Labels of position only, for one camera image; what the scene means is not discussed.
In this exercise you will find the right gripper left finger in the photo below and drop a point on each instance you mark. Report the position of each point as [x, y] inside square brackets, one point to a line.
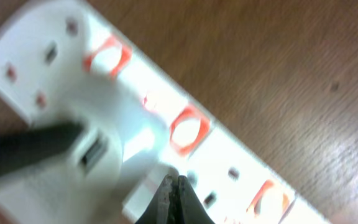
[164, 206]

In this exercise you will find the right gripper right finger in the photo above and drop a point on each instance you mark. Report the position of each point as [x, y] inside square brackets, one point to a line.
[191, 211]

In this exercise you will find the white charger plug adapter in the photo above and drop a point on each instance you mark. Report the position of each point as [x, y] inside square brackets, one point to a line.
[119, 142]

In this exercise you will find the white power strip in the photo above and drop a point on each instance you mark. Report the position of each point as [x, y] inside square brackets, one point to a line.
[47, 47]

